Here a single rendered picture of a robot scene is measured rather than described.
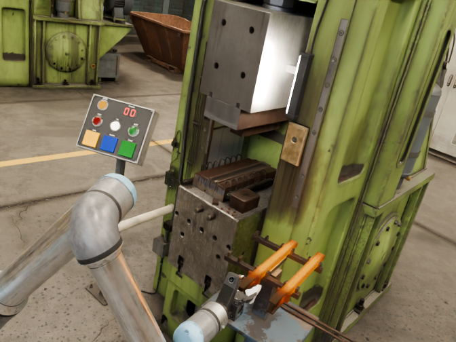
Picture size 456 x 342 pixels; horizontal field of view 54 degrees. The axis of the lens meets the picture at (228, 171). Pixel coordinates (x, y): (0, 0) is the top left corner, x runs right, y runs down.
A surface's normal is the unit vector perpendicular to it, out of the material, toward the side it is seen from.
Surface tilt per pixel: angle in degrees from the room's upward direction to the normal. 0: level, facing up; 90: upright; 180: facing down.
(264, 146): 90
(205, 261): 90
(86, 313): 0
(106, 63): 90
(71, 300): 0
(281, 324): 0
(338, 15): 90
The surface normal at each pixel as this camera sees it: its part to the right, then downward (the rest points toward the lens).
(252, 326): 0.18, -0.90
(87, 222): -0.04, -0.37
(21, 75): 0.57, 0.43
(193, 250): -0.65, 0.20
